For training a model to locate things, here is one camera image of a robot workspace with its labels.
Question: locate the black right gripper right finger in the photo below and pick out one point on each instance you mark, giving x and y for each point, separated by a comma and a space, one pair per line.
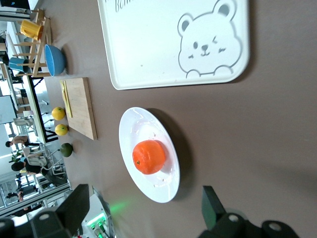
215, 218

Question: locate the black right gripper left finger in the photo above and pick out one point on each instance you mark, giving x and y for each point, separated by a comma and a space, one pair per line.
71, 213

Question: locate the orange fruit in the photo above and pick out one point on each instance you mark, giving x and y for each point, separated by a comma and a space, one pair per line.
148, 157

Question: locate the white round plate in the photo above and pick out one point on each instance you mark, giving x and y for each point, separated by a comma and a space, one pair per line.
138, 124

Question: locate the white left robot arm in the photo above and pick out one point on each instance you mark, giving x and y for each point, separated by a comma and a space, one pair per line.
95, 218

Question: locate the person in black top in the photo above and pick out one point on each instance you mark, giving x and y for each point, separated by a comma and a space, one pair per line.
32, 168

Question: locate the dark green avocado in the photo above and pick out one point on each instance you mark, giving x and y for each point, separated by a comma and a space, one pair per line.
66, 150

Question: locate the yellow lemon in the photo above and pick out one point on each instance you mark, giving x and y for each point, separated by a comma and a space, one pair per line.
58, 113
61, 130

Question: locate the person in beige top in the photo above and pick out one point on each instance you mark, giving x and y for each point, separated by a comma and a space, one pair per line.
19, 140

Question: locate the wooden cutting board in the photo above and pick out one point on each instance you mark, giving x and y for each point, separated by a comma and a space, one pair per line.
81, 111

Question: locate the yellow plastic knife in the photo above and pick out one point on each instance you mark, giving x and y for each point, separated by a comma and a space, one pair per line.
68, 109

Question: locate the yellow plastic fork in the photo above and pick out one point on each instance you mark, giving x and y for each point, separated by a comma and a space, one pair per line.
62, 89

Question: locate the wooden peg drying rack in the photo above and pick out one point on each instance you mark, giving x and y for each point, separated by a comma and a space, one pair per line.
37, 69

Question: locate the blue bowl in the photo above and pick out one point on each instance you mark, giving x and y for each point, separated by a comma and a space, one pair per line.
55, 62

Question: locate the cream bear print tray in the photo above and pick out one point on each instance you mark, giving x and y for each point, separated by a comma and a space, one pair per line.
148, 49

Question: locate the yellow mug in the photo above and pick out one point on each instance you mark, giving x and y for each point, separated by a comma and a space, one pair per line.
31, 29

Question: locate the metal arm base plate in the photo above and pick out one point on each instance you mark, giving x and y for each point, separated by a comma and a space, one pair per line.
102, 202

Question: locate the white table with black frame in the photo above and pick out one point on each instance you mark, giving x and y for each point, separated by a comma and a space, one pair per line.
34, 109

